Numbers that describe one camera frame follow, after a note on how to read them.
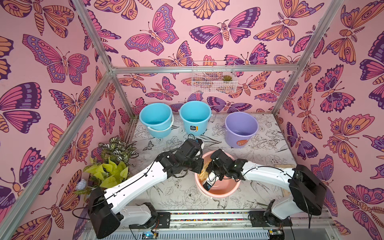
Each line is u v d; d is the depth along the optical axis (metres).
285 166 0.50
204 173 0.80
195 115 1.08
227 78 0.94
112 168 0.65
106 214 0.37
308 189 0.43
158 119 1.09
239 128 0.98
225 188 0.80
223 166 0.64
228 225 0.73
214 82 1.06
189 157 0.56
